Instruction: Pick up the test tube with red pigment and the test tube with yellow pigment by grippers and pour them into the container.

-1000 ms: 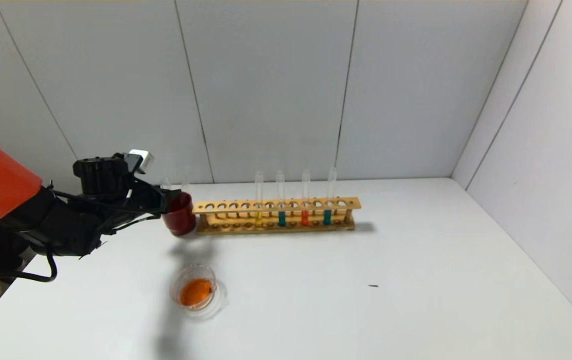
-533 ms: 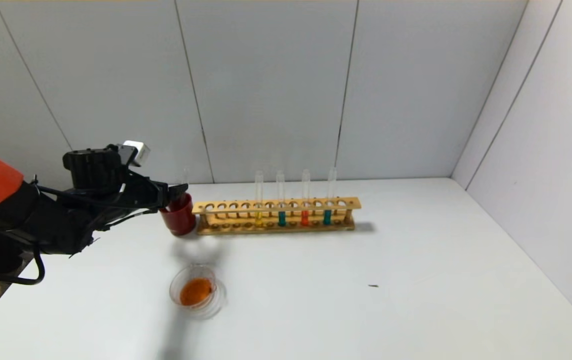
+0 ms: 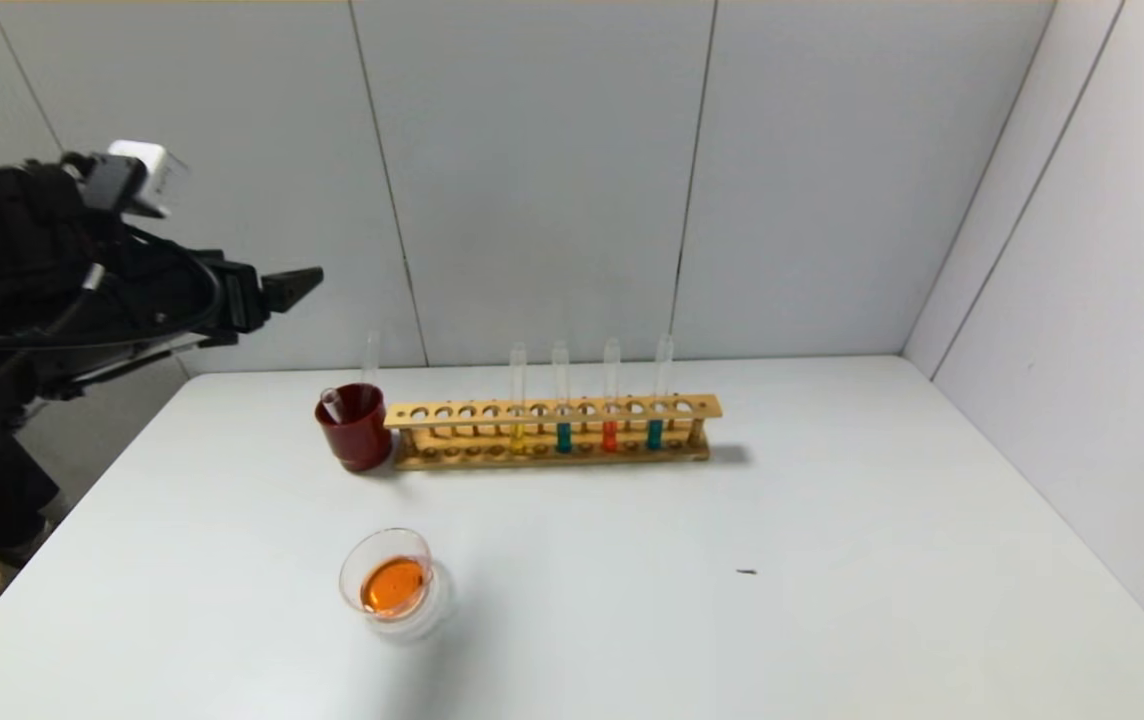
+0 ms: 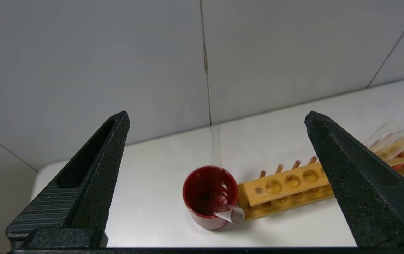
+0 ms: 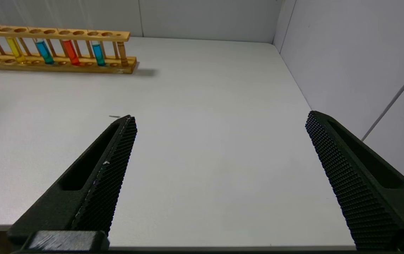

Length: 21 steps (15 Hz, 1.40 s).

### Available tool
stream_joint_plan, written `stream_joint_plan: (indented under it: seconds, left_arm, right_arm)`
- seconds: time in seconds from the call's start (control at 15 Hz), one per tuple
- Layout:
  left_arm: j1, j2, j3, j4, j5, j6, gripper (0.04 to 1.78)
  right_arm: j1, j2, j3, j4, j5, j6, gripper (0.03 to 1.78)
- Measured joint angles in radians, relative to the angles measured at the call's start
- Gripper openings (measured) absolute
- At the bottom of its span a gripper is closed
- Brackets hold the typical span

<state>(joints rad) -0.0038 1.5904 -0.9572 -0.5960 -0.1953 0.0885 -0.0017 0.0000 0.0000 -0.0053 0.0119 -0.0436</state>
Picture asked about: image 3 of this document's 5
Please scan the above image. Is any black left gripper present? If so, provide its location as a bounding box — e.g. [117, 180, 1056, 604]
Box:
[130, 249, 324, 348]

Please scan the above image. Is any wooden test tube rack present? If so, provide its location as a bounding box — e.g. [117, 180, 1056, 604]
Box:
[384, 394, 723, 471]

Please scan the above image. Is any teal pigment test tube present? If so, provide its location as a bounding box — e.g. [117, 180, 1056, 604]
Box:
[646, 336, 674, 451]
[552, 340, 573, 454]

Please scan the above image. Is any dark red cup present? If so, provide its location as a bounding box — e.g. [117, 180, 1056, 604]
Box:
[315, 383, 395, 473]

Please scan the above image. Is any clear glass spouted dish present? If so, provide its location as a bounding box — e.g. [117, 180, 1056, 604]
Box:
[338, 527, 455, 643]

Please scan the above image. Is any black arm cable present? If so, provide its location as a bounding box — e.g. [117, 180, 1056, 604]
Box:
[127, 228, 226, 338]

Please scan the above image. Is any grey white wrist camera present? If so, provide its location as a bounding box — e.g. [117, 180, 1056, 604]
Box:
[82, 140, 188, 219]

